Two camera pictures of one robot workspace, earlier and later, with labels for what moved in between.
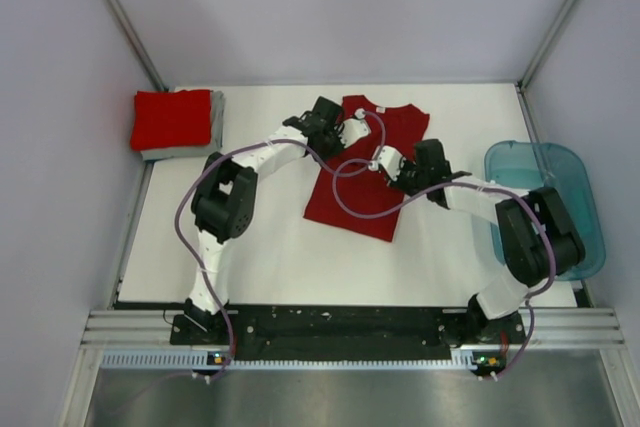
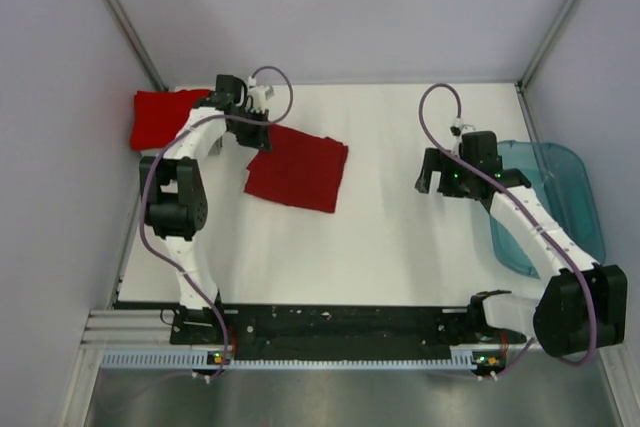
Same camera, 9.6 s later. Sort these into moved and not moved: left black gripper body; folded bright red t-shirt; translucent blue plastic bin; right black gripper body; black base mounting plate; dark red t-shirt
Moved: dark red t-shirt; left black gripper body; right black gripper body
Not moved: folded bright red t-shirt; black base mounting plate; translucent blue plastic bin
